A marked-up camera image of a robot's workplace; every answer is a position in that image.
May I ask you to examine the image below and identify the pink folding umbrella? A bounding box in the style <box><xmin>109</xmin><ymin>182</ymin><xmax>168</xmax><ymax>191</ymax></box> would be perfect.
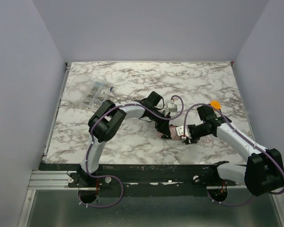
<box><xmin>157</xmin><ymin>125</ymin><xmax>211</xmax><ymax>145</ymax></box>

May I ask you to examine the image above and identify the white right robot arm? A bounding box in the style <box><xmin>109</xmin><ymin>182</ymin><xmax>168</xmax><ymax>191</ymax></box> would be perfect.
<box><xmin>176</xmin><ymin>103</ymin><xmax>284</xmax><ymax>196</ymax></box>

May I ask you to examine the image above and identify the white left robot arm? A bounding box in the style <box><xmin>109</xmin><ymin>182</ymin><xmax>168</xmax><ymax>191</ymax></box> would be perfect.
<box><xmin>77</xmin><ymin>91</ymin><xmax>171</xmax><ymax>186</ymax></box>

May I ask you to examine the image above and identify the small white orange object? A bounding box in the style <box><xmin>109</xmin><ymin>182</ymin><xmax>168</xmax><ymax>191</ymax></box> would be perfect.
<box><xmin>210</xmin><ymin>100</ymin><xmax>221</xmax><ymax>111</ymax></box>

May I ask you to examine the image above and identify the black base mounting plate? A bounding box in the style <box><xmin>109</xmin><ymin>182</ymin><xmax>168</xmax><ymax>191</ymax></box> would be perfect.
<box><xmin>39</xmin><ymin>163</ymin><xmax>235</xmax><ymax>199</ymax></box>

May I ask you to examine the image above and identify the clear plastic organizer box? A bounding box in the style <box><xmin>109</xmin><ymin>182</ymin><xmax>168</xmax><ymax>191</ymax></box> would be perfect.
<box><xmin>80</xmin><ymin>79</ymin><xmax>113</xmax><ymax>109</ymax></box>

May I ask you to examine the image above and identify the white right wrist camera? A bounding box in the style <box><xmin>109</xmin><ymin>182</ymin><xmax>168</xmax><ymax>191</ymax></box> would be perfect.
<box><xmin>176</xmin><ymin>125</ymin><xmax>191</xmax><ymax>140</ymax></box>

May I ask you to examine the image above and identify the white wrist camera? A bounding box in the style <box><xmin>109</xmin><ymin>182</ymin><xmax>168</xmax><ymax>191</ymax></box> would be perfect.
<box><xmin>164</xmin><ymin>102</ymin><xmax>178</xmax><ymax>116</ymax></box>
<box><xmin>176</xmin><ymin>125</ymin><xmax>191</xmax><ymax>140</ymax></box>

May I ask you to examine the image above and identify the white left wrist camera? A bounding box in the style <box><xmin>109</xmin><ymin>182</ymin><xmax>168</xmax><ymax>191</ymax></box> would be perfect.
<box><xmin>164</xmin><ymin>102</ymin><xmax>178</xmax><ymax>116</ymax></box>

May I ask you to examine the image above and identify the aluminium frame rail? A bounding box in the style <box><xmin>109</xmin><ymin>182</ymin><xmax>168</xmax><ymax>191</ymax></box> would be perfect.
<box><xmin>20</xmin><ymin>62</ymin><xmax>280</xmax><ymax>227</ymax></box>

